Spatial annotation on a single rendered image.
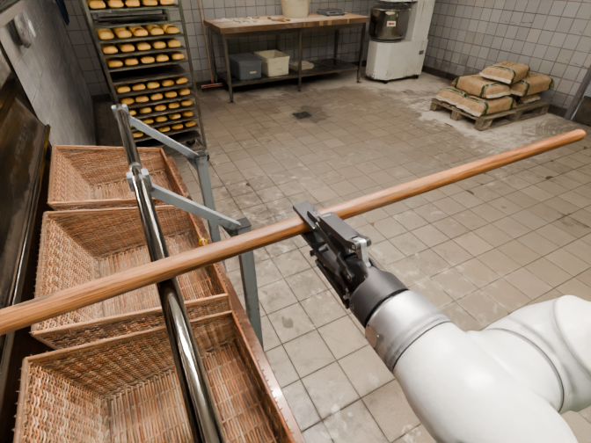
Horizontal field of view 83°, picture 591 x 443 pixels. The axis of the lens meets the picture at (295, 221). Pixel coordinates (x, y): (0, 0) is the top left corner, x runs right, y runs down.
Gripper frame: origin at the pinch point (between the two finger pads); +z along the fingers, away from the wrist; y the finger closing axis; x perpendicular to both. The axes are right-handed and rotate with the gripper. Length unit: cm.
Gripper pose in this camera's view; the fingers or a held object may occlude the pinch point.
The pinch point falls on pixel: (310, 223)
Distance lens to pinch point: 56.2
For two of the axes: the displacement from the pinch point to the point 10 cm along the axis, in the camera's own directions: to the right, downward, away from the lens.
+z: -4.7, -5.4, 7.0
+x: 8.8, -2.9, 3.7
